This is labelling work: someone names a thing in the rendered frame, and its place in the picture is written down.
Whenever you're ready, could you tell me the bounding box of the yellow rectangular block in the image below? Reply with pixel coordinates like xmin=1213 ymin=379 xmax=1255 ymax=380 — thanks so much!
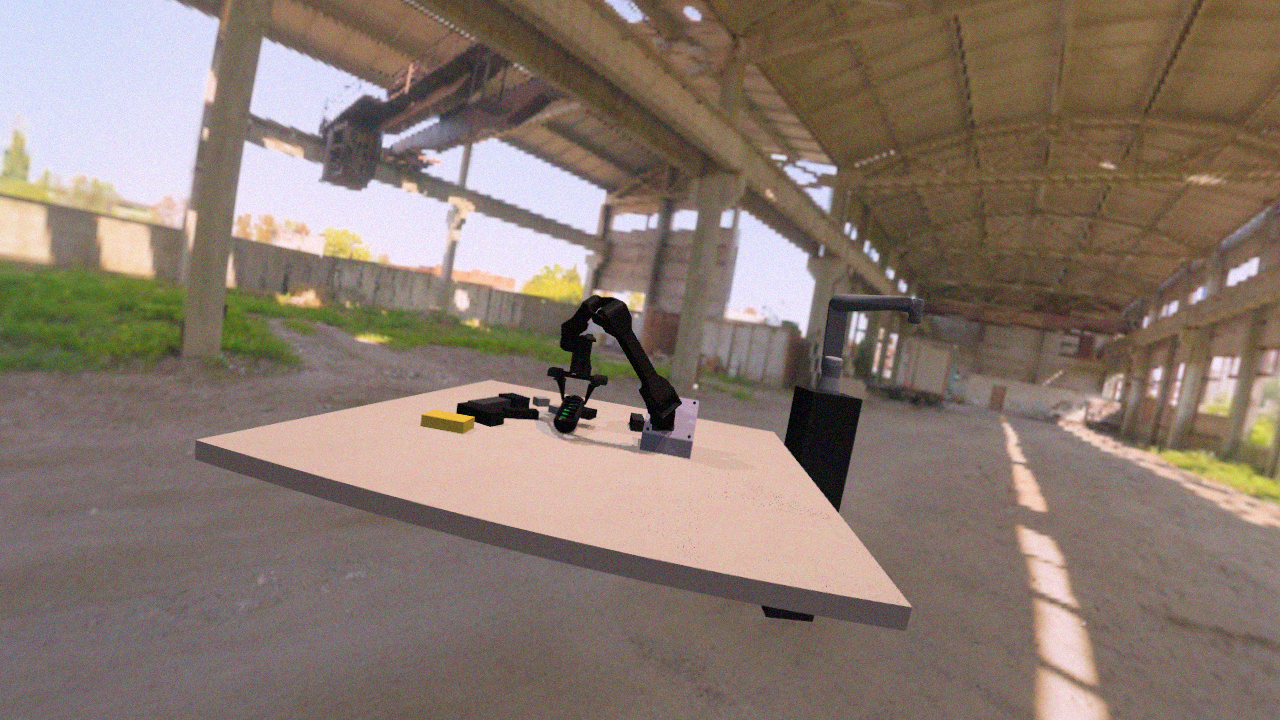
xmin=420 ymin=410 xmax=475 ymax=434

